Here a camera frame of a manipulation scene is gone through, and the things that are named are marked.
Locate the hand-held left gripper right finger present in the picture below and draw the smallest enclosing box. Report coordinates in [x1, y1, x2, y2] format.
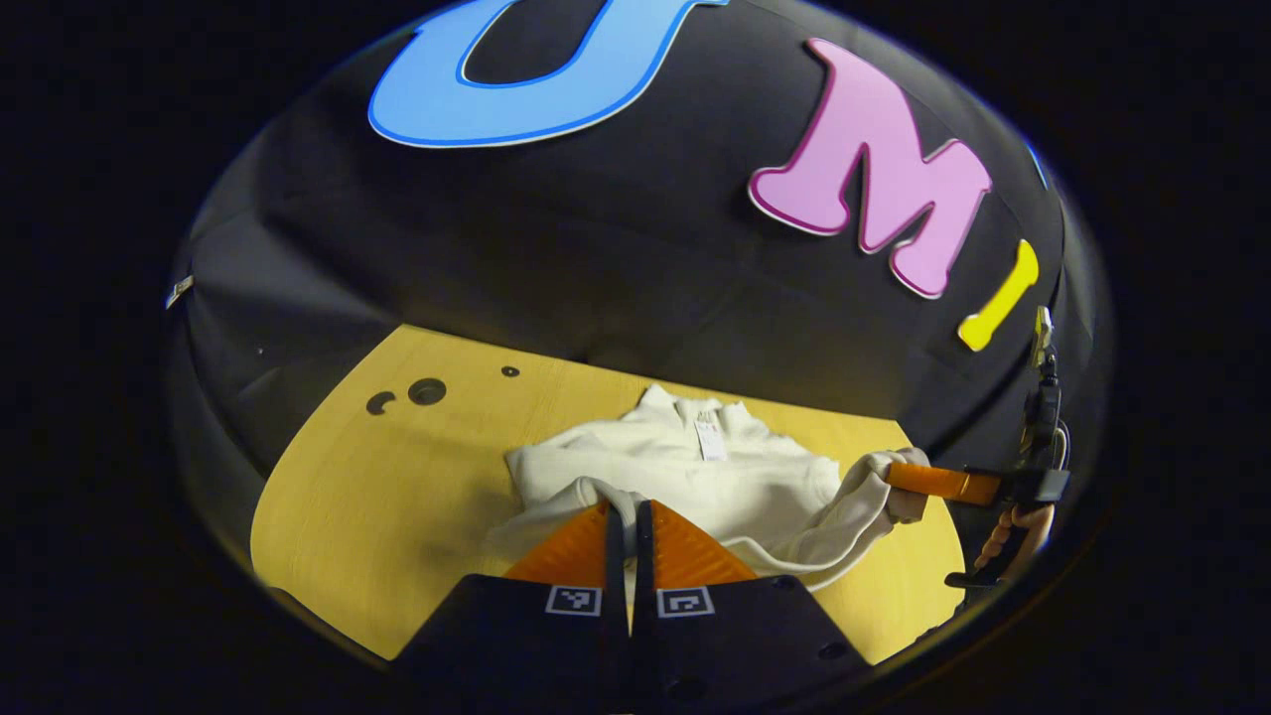
[633, 500, 875, 714]

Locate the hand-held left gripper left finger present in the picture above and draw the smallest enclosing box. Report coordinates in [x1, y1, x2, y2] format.
[392, 499, 631, 715]

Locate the white sweater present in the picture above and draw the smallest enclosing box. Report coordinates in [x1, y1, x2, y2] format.
[484, 384, 932, 593]

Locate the black backdrop cloth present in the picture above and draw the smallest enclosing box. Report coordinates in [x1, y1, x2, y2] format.
[164, 0, 1115, 617]

